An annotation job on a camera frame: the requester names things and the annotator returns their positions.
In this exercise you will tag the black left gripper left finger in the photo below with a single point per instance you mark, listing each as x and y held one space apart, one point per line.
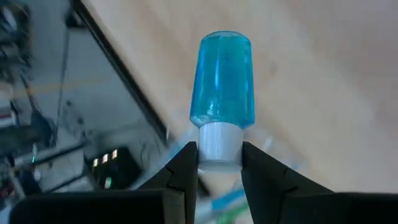
182 186

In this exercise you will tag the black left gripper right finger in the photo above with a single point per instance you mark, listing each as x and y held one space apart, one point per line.
267 193

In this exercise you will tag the green toothbrush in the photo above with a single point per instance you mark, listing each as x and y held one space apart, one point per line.
233 218

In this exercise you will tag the blue mouthwash bottle white cap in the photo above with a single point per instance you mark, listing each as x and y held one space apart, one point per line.
222 81

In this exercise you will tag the blue toothbrush in clear wrapper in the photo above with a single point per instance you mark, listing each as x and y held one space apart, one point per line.
228 199

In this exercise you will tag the black device with lights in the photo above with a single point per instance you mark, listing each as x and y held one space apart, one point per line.
124 171

